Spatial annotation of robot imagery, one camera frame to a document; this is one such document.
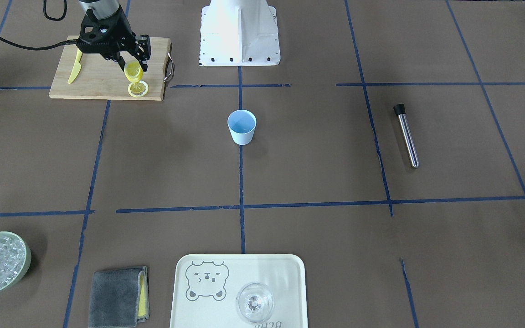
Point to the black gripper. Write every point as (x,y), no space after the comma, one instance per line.
(142,48)

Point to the yellow lemon slice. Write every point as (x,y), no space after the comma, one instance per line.
(133,71)

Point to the steel muddler black cap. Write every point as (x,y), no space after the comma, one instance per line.
(400,111)

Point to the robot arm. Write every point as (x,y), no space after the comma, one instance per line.
(101,8)

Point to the light blue cup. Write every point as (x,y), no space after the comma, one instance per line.
(242,125)

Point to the wooden cutting board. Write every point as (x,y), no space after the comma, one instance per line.
(99,79)

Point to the yellow plastic knife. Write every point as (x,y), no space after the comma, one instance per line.
(76,68)

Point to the grey yellow folded cloth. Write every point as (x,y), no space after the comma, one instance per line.
(119,298)

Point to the cream bear tray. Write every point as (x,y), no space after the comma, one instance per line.
(206,287)

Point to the clear wine glass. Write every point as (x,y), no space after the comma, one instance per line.
(255,303)

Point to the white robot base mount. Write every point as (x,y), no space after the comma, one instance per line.
(239,33)

